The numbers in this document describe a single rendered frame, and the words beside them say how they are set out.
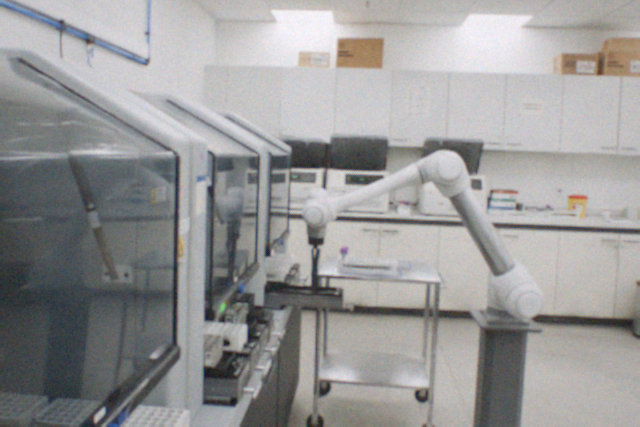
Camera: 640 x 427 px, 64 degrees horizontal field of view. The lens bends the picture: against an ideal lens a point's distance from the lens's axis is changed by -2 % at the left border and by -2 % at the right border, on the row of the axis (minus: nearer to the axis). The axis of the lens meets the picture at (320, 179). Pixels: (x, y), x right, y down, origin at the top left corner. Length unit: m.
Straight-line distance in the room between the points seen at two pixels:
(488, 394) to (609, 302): 2.78
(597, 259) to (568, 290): 0.36
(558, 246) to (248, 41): 3.47
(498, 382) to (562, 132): 3.08
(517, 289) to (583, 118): 3.22
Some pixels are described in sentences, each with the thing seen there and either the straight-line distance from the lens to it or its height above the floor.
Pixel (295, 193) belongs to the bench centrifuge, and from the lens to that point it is 4.58.
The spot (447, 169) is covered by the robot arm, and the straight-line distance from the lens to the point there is 2.05.
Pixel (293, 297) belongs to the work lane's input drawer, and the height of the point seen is 0.79.
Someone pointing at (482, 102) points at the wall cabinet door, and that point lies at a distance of 4.96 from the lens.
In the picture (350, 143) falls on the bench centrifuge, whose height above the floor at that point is 1.51.
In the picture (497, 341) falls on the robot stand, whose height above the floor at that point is 0.62.
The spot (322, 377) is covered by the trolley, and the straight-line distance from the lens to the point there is 2.79.
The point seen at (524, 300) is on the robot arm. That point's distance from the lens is 2.19.
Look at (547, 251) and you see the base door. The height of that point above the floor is 0.64.
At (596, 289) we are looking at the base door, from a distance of 5.10.
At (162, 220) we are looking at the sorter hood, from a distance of 1.04.
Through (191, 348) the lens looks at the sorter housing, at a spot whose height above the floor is 0.93.
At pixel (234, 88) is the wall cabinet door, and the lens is 5.00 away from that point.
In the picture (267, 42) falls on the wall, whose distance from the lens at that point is 5.36.
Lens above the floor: 1.41
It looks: 3 degrees down
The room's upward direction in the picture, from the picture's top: 2 degrees clockwise
